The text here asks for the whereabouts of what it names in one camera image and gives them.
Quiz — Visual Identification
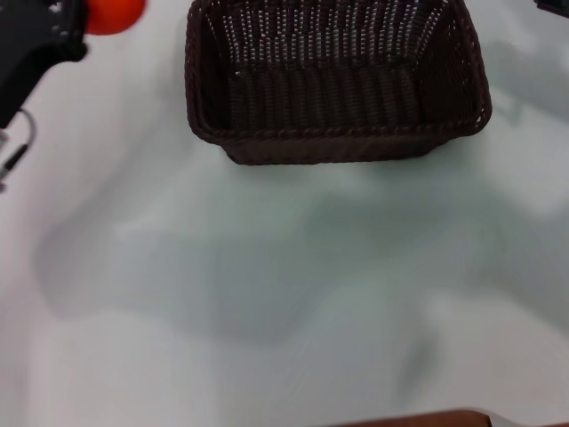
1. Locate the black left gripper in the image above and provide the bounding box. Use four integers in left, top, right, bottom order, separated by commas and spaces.
0, 0, 90, 131

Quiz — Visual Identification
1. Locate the orange toy fruit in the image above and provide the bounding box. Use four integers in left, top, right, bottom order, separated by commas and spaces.
83, 0, 148, 36

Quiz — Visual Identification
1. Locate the dark brown woven basket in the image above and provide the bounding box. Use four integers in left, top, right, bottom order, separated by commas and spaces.
183, 0, 494, 166

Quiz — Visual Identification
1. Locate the white tablecloth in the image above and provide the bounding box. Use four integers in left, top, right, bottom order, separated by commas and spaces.
0, 0, 569, 427

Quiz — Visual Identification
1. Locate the brown curved panel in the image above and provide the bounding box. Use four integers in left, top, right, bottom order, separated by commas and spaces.
327, 407, 493, 427

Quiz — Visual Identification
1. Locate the grey left gripper cable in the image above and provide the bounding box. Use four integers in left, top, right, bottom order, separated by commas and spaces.
0, 108, 37, 193

